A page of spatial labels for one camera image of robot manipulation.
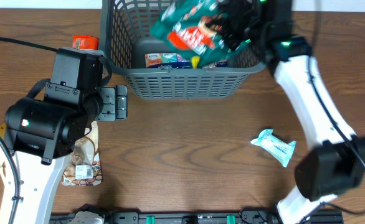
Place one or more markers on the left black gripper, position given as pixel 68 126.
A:
pixel 120 102

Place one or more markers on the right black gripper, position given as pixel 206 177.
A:
pixel 232 23

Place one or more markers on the green Nescafe bag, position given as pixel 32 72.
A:
pixel 197 29

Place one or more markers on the beige cookie bag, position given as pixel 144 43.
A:
pixel 2 130
pixel 84 168

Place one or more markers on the Kleenex tissue multipack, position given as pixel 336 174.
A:
pixel 170 60

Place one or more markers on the orange spaghetti packet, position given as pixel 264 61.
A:
pixel 85 42

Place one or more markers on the grey plastic basket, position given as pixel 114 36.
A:
pixel 125 40

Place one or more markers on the teal wet wipes packet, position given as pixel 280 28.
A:
pixel 277 148

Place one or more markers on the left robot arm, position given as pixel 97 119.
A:
pixel 43 127

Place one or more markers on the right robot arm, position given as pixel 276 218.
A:
pixel 335 163

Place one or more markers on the black mounting rail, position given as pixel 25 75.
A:
pixel 91 214

